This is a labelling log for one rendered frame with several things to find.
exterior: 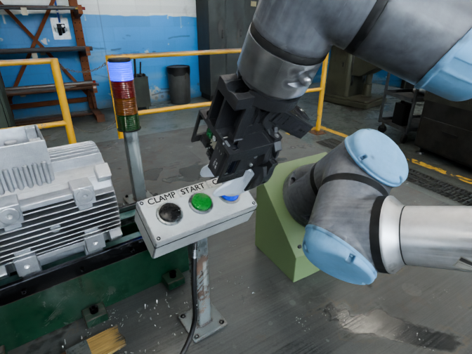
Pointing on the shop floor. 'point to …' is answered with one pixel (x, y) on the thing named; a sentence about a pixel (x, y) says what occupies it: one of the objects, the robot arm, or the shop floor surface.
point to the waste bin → (179, 83)
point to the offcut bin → (142, 95)
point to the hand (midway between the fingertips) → (232, 187)
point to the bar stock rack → (53, 57)
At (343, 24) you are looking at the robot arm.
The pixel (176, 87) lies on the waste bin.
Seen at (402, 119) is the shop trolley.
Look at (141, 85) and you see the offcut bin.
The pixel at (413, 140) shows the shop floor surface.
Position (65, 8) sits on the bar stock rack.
